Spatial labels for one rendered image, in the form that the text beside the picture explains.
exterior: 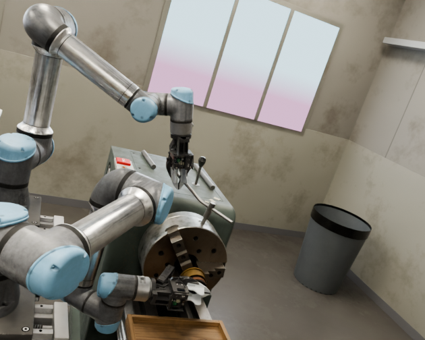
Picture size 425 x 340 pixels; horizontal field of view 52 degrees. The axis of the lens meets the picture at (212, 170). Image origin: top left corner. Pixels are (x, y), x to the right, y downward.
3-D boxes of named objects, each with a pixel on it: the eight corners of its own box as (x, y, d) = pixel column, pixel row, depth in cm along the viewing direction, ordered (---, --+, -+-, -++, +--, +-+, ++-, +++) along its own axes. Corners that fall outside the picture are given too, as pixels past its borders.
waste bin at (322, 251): (354, 299, 416) (384, 234, 397) (307, 297, 392) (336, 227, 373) (322, 267, 465) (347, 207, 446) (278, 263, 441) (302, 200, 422)
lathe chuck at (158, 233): (125, 276, 162) (162, 204, 156) (197, 295, 174) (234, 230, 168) (127, 290, 154) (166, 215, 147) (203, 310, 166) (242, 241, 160)
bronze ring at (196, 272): (181, 260, 149) (187, 276, 141) (206, 264, 153) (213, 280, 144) (173, 283, 152) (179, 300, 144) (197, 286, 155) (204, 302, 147)
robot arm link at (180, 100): (169, 85, 146) (195, 87, 146) (168, 117, 150) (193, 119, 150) (166, 89, 139) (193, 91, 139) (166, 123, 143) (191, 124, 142)
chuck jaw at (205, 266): (193, 255, 160) (223, 257, 164) (191, 267, 161) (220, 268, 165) (201, 272, 150) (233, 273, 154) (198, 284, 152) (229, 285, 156)
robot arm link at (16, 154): (-20, 177, 132) (-12, 135, 129) (2, 166, 145) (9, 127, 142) (19, 189, 133) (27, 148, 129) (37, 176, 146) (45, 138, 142)
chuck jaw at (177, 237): (175, 257, 158) (164, 231, 153) (187, 251, 159) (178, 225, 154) (181, 274, 148) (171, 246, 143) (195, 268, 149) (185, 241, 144)
